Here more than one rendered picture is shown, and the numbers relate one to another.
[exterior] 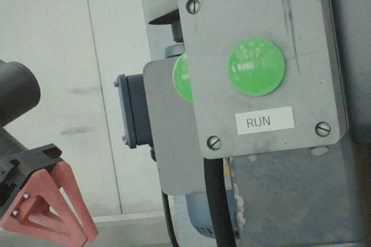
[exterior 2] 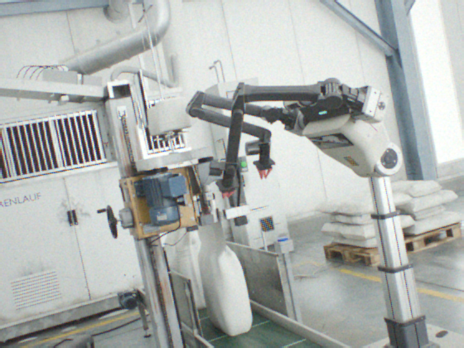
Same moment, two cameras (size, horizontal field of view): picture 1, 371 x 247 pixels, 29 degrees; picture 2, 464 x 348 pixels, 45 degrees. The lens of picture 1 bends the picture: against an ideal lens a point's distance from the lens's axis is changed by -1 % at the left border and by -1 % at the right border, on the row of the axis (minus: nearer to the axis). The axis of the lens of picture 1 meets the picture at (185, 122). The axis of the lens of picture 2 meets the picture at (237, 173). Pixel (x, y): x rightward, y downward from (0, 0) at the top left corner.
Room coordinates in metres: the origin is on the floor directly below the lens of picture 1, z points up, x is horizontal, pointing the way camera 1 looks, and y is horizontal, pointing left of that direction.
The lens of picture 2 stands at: (2.42, 2.28, 1.40)
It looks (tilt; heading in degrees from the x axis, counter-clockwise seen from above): 3 degrees down; 230
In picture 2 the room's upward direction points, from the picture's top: 11 degrees counter-clockwise
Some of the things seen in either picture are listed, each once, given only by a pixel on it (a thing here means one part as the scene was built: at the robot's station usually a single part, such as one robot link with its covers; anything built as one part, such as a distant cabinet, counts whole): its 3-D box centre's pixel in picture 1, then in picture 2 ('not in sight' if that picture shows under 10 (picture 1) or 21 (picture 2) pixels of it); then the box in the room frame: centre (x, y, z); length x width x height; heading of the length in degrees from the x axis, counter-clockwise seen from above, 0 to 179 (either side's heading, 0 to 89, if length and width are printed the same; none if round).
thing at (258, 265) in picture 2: not in sight; (248, 275); (0.10, -0.54, 0.54); 1.05 x 0.02 x 0.41; 71
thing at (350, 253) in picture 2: not in sight; (392, 240); (-2.49, -1.22, 0.07); 1.20 x 0.82 x 0.14; 163
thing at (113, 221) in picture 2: not in sight; (111, 222); (1.09, -0.34, 1.13); 0.18 x 0.11 x 0.18; 71
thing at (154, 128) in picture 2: not in sight; (160, 120); (0.71, -0.27, 1.61); 0.15 x 0.14 x 0.17; 71
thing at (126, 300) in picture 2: not in sight; (129, 298); (0.34, -1.77, 0.35); 0.30 x 0.15 x 0.15; 71
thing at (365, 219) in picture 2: not in sight; (360, 214); (-2.17, -1.32, 0.44); 0.66 x 0.42 x 0.14; 65
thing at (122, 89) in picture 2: not in sight; (123, 122); (-0.29, -2.39, 1.82); 0.51 x 0.27 x 0.71; 71
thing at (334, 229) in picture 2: not in sight; (355, 223); (-2.27, -1.48, 0.32); 0.67 x 0.42 x 0.14; 165
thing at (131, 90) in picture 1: (151, 116); (174, 189); (0.92, 0.04, 1.25); 0.10 x 0.08 x 0.12; 6
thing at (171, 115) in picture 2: not in sight; (173, 114); (0.79, -0.02, 1.61); 0.17 x 0.17 x 0.17
